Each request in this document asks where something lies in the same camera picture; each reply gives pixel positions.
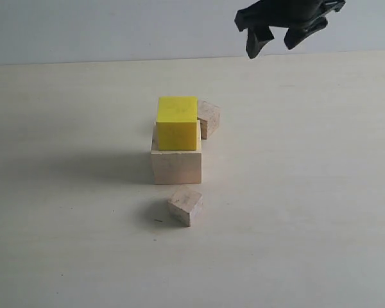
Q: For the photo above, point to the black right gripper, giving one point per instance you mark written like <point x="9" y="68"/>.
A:
<point x="302" y="18"/>

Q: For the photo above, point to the medium wooden cube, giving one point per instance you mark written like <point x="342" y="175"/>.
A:
<point x="209" y="117"/>

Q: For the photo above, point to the yellow cube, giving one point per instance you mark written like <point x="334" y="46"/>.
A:
<point x="177" y="123"/>

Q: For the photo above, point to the large pale wooden cube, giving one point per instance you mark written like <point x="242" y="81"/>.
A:
<point x="176" y="167"/>

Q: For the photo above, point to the small wooden cube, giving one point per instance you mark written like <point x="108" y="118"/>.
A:
<point x="185" y="204"/>

